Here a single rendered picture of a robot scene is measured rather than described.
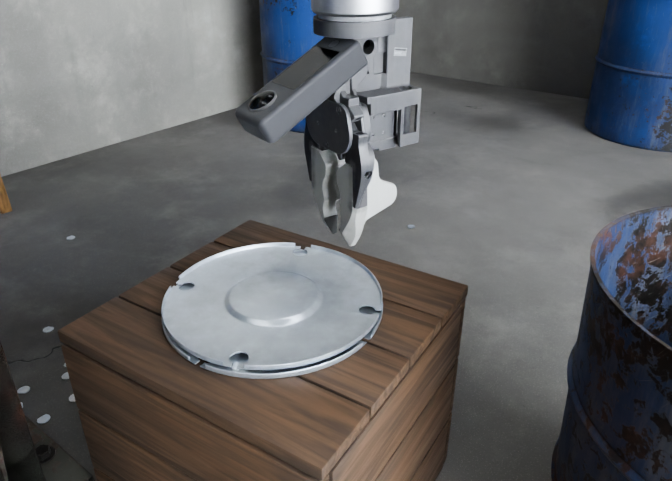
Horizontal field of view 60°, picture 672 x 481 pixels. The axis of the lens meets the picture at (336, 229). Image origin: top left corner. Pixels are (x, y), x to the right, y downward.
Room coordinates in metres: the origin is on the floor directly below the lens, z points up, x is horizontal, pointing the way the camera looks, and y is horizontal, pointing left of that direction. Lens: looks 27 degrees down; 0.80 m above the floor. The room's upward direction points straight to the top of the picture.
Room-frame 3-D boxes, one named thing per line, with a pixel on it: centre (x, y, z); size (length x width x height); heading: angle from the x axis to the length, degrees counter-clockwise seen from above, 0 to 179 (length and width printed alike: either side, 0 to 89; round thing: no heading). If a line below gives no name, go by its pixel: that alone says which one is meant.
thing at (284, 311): (0.66, 0.08, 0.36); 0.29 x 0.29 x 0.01
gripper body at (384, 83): (0.54, -0.02, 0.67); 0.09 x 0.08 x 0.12; 124
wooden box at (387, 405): (0.65, 0.08, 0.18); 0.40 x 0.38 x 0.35; 58
